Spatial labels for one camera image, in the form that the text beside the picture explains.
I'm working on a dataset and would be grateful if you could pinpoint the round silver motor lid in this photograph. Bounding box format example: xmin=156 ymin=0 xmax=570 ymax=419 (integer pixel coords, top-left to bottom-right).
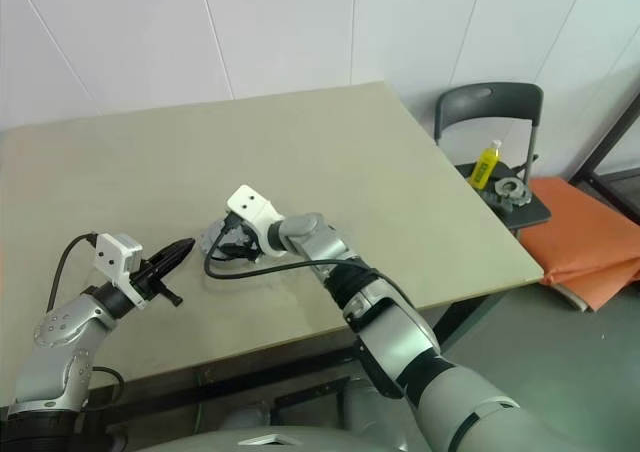
xmin=199 ymin=219 xmax=231 ymax=253

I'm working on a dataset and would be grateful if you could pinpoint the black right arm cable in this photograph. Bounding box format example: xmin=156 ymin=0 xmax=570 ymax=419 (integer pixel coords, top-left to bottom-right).
xmin=203 ymin=224 xmax=381 ymax=281

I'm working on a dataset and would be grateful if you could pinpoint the orange fabric sheet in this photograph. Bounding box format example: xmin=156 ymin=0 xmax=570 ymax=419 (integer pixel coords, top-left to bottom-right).
xmin=519 ymin=175 xmax=640 ymax=313

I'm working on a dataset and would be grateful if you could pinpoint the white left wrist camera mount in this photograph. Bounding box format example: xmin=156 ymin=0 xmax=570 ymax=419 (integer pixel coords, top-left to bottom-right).
xmin=94 ymin=231 xmax=149 ymax=308

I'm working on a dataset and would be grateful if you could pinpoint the black table frame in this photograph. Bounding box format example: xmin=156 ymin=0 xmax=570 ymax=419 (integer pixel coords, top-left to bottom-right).
xmin=84 ymin=291 xmax=506 ymax=413

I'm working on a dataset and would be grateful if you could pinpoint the dark grey folding chair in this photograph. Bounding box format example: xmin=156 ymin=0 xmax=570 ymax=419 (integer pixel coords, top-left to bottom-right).
xmin=433 ymin=82 xmax=554 ymax=231

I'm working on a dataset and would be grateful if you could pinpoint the grey metal ring part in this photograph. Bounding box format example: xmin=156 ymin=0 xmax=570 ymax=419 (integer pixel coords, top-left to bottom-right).
xmin=492 ymin=175 xmax=532 ymax=212

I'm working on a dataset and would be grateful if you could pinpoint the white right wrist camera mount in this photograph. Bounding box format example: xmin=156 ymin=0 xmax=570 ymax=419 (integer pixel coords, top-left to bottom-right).
xmin=225 ymin=185 xmax=289 ymax=258

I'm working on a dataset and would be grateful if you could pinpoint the yellow plastic bottle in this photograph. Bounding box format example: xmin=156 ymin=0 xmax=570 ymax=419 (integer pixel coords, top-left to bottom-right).
xmin=469 ymin=139 xmax=503 ymax=191

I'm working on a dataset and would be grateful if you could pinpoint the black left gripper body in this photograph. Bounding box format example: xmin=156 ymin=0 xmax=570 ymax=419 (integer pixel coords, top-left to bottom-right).
xmin=128 ymin=260 xmax=169 ymax=303

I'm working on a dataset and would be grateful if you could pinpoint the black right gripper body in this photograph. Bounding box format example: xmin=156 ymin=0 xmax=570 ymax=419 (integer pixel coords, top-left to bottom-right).
xmin=222 ymin=214 xmax=261 ymax=263

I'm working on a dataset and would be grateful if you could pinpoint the black rectangular bracket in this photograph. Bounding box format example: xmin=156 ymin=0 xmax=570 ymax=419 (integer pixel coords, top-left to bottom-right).
xmin=273 ymin=379 xmax=351 ymax=426

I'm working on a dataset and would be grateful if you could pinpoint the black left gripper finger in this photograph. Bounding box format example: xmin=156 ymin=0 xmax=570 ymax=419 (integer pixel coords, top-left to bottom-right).
xmin=155 ymin=280 xmax=184 ymax=307
xmin=147 ymin=238 xmax=195 ymax=276

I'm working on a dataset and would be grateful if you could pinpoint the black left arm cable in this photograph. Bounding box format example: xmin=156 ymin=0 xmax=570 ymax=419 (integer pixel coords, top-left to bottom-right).
xmin=48 ymin=231 xmax=126 ymax=403

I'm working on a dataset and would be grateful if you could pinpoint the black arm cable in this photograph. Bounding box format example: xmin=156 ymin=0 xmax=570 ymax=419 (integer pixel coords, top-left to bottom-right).
xmin=203 ymin=224 xmax=381 ymax=281
xmin=48 ymin=231 xmax=126 ymax=403

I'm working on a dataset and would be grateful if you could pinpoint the black metal frame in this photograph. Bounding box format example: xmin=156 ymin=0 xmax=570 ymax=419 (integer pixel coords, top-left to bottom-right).
xmin=569 ymin=89 xmax=640 ymax=208

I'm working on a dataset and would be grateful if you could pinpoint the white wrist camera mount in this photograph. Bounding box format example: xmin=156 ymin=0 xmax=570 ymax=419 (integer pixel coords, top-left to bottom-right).
xmin=94 ymin=231 xmax=149 ymax=308
xmin=225 ymin=185 xmax=289 ymax=258

